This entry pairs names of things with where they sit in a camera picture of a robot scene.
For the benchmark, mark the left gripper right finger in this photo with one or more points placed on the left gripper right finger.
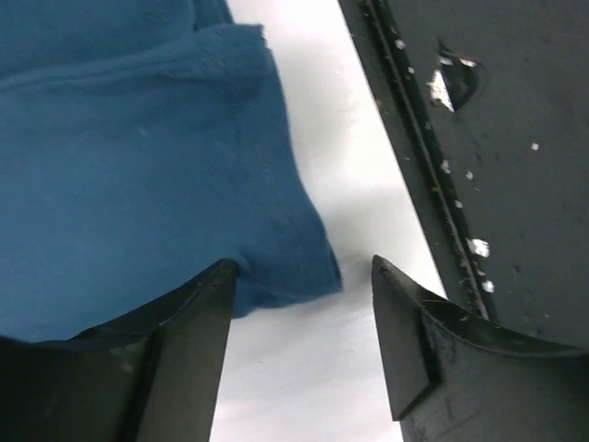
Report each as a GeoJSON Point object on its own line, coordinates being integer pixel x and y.
{"type": "Point", "coordinates": [454, 376]}

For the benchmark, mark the blue t shirt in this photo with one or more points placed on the blue t shirt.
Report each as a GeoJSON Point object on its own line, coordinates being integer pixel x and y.
{"type": "Point", "coordinates": [142, 141]}

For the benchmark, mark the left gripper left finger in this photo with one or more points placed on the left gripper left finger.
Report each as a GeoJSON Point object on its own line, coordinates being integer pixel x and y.
{"type": "Point", "coordinates": [152, 374]}

